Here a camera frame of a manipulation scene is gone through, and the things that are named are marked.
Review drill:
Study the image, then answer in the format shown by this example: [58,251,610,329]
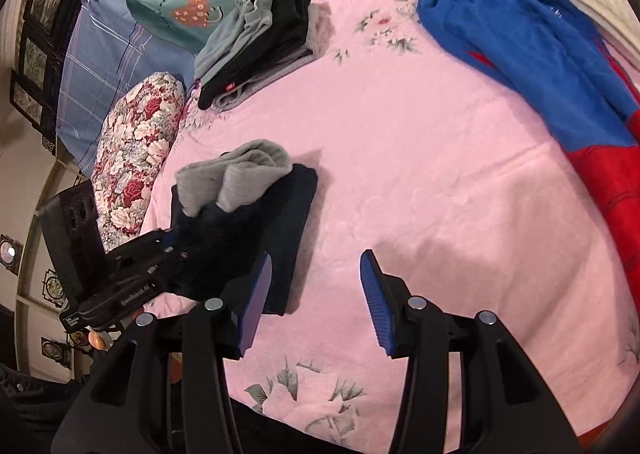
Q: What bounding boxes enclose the pink floral bed sheet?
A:
[143,0,639,453]

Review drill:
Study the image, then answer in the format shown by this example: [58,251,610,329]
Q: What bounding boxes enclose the blue and red pants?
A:
[416,0,639,297]

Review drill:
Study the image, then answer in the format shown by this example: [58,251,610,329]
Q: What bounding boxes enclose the navy bear sweatpants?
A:
[166,140,318,315]

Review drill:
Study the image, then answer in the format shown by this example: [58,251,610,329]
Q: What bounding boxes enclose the floral red rolled quilt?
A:
[91,72,186,251]

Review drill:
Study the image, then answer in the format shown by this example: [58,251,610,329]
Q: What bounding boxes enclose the black folded pants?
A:
[198,0,311,110]

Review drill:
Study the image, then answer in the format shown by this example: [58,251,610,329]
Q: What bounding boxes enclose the person's left hand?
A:
[88,329,113,351]

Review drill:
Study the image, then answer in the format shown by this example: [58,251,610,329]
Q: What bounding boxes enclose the blue plaid pillow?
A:
[56,0,194,177]

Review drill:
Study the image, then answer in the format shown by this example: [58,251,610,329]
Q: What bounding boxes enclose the grey folded pants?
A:
[194,0,272,84]

